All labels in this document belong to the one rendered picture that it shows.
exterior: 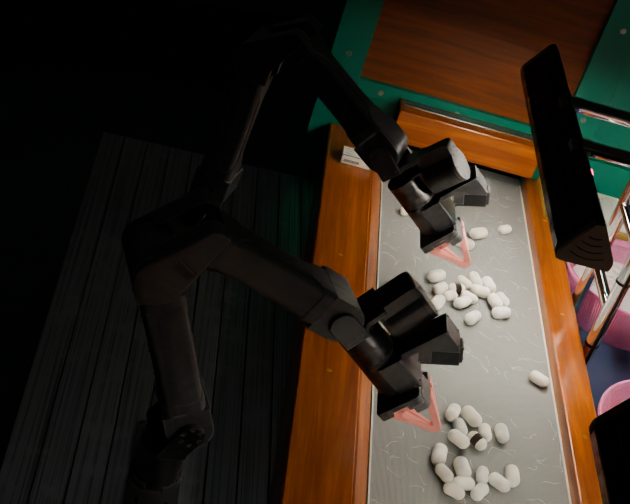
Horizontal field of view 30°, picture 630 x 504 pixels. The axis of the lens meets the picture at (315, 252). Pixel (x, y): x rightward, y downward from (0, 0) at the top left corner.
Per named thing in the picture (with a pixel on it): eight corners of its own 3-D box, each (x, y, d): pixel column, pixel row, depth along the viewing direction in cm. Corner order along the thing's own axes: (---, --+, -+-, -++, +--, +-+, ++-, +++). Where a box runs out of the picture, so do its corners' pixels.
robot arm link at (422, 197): (444, 184, 190) (422, 153, 187) (440, 204, 186) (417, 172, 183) (409, 200, 193) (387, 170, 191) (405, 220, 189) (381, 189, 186)
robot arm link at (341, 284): (357, 278, 150) (174, 170, 133) (378, 322, 144) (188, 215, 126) (295, 340, 154) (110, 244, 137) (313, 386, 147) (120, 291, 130)
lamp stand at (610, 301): (474, 368, 196) (576, 143, 172) (469, 300, 213) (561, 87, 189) (580, 396, 198) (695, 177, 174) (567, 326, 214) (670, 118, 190)
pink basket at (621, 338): (625, 378, 206) (648, 337, 201) (521, 289, 221) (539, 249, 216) (707, 344, 222) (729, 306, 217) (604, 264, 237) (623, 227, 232)
